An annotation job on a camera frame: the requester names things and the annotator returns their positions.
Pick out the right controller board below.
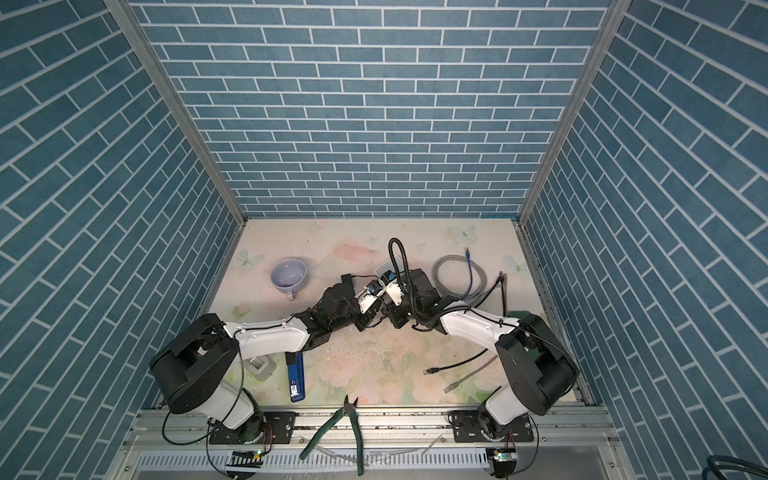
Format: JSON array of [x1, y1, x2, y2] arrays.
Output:
[[485, 447, 519, 479]]

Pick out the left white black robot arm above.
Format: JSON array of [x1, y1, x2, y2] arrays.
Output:
[[149, 278, 383, 431]]

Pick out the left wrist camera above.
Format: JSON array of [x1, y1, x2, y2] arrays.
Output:
[[357, 280, 383, 314]]

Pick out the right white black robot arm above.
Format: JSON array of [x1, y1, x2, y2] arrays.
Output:
[[382, 269, 578, 439]]

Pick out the coiled grey ethernet cable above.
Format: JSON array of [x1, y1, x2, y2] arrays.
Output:
[[430, 254, 488, 304]]

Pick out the lavender ceramic cup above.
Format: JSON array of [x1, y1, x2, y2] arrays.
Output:
[[270, 258, 309, 301]]

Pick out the aluminium front rail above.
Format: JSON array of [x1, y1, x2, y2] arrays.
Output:
[[106, 402, 634, 479]]

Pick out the green handled pliers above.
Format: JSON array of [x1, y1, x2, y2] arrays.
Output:
[[299, 395, 365, 478]]

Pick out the black ethernet cable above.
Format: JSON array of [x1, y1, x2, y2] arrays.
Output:
[[422, 349, 488, 377], [473, 271, 508, 310]]

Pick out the left controller board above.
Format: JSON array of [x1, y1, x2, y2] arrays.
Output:
[[224, 451, 264, 479]]

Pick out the blue black handheld tool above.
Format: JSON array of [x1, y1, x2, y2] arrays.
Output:
[[285, 352, 306, 403]]

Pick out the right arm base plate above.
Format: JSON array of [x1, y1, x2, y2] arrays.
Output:
[[447, 410, 535, 443]]

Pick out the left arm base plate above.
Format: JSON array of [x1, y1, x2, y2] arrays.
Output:
[[209, 411, 296, 447]]

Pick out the grey white tape dispenser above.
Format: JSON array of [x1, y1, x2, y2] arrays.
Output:
[[246, 356, 277, 382]]

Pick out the controller board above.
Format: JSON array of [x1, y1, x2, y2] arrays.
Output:
[[224, 451, 264, 479], [485, 447, 519, 479]]

